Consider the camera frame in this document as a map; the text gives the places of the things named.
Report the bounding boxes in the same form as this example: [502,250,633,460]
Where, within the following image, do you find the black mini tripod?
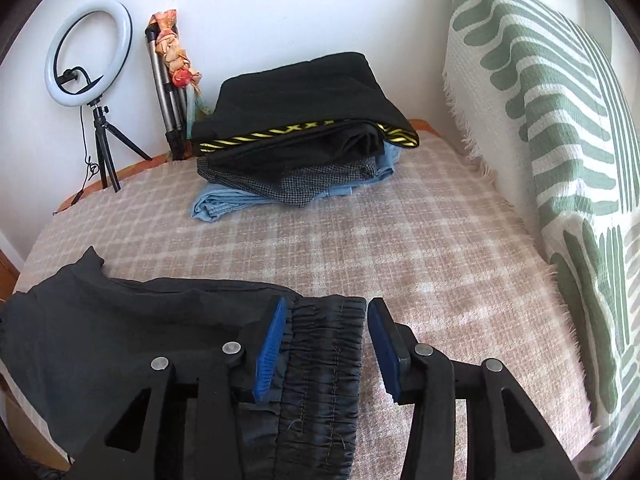
[88,98,152,193]

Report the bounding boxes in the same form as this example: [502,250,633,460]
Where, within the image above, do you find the silver folded tripod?
[144,23,186,160]

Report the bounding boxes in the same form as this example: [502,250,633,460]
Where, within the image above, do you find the black folded garment yellow trim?
[192,52,420,178]

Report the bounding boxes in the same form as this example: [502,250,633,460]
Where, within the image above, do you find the green white patterned pillow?
[444,0,639,479]

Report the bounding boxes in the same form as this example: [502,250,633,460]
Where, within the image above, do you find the dark grey pants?
[1,250,366,479]

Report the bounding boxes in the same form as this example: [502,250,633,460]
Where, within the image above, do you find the grey tweed folded garment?
[196,157,376,207]

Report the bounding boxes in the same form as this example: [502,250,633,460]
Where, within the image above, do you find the white ring light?
[44,0,132,107]

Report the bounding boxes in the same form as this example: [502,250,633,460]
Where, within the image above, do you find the ring light power cable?
[69,104,101,206]

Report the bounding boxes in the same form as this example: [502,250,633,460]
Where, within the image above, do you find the light blue folded garment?
[191,143,400,222]

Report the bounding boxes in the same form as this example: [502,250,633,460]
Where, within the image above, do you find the pink plaid bed cover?
[17,133,594,456]

